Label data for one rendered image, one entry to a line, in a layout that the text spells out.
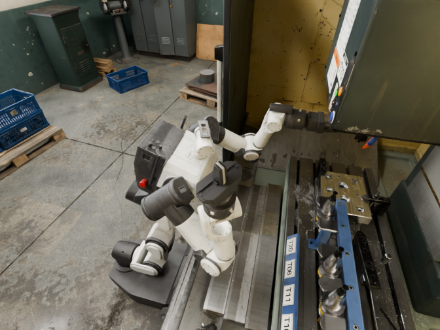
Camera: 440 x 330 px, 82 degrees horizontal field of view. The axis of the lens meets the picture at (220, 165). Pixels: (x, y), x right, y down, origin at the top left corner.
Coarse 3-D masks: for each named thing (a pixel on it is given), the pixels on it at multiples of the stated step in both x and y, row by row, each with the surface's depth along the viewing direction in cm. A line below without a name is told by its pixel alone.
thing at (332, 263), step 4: (332, 256) 75; (340, 256) 74; (328, 260) 77; (332, 260) 75; (336, 260) 74; (340, 260) 74; (324, 264) 79; (328, 264) 77; (332, 264) 76; (336, 264) 75; (328, 268) 77; (332, 268) 76; (336, 268) 76
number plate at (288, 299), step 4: (292, 284) 102; (284, 288) 103; (288, 288) 102; (292, 288) 100; (284, 292) 102; (288, 292) 101; (292, 292) 99; (284, 296) 101; (288, 296) 99; (292, 296) 98; (284, 300) 100; (288, 300) 98; (292, 300) 97; (284, 304) 98; (288, 304) 97; (292, 304) 96
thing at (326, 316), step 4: (324, 312) 70; (324, 316) 69; (328, 316) 69; (332, 316) 69; (336, 316) 69; (340, 316) 70; (320, 320) 69; (324, 320) 69; (328, 320) 69; (332, 320) 69; (336, 320) 69; (340, 320) 69; (344, 320) 69; (320, 324) 68; (324, 324) 68; (328, 324) 68; (332, 324) 68; (336, 324) 68; (340, 324) 68; (344, 324) 68; (324, 328) 67; (328, 328) 67; (332, 328) 67; (336, 328) 67; (340, 328) 67; (344, 328) 67
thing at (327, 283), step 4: (324, 276) 77; (328, 276) 77; (320, 280) 77; (324, 280) 76; (328, 280) 76; (332, 280) 76; (336, 280) 76; (340, 280) 76; (320, 284) 76; (324, 284) 76; (328, 284) 76; (332, 284) 76; (336, 284) 76; (340, 284) 76; (324, 288) 75; (328, 288) 75; (332, 288) 75; (336, 288) 75
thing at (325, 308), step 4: (328, 292) 73; (324, 296) 72; (320, 300) 73; (324, 300) 72; (324, 304) 71; (324, 308) 71; (328, 308) 70; (340, 308) 70; (344, 308) 70; (328, 312) 70; (332, 312) 69; (336, 312) 69; (340, 312) 69
